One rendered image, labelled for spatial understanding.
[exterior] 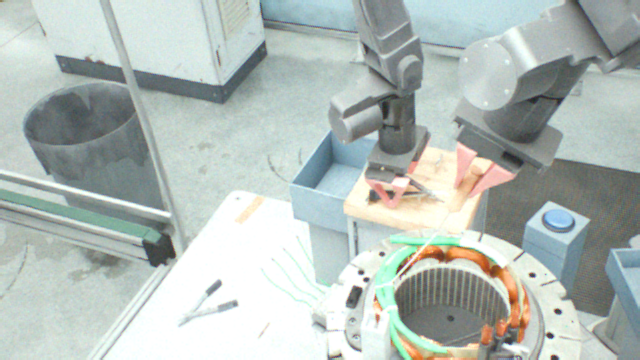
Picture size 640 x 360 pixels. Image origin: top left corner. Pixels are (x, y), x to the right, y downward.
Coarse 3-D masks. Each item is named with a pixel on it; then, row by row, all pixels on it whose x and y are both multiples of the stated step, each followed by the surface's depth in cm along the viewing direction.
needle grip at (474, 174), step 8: (472, 168) 70; (480, 168) 70; (464, 176) 70; (472, 176) 69; (480, 176) 69; (464, 184) 70; (472, 184) 70; (456, 192) 71; (464, 192) 71; (448, 200) 73; (456, 200) 72; (464, 200) 72; (448, 208) 73; (456, 208) 72
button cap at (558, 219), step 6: (552, 210) 107; (558, 210) 107; (546, 216) 106; (552, 216) 106; (558, 216) 106; (564, 216) 105; (570, 216) 105; (546, 222) 106; (552, 222) 105; (558, 222) 105; (564, 222) 105; (570, 222) 105; (558, 228) 105; (564, 228) 104
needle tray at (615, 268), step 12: (612, 252) 97; (624, 252) 97; (636, 252) 97; (612, 264) 97; (624, 264) 99; (636, 264) 99; (612, 276) 97; (624, 276) 93; (636, 276) 98; (624, 288) 94; (636, 288) 97; (624, 300) 94; (636, 300) 90; (636, 312) 90; (636, 324) 91; (636, 336) 91; (624, 348) 99; (636, 348) 95
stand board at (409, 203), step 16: (432, 160) 115; (448, 160) 115; (480, 160) 114; (416, 176) 112; (432, 176) 112; (448, 176) 112; (352, 192) 110; (368, 192) 110; (448, 192) 109; (352, 208) 108; (368, 208) 107; (384, 208) 107; (400, 208) 107; (416, 208) 106; (432, 208) 106; (464, 208) 106; (384, 224) 107; (400, 224) 106; (416, 224) 104; (432, 224) 104; (448, 224) 103; (464, 224) 103
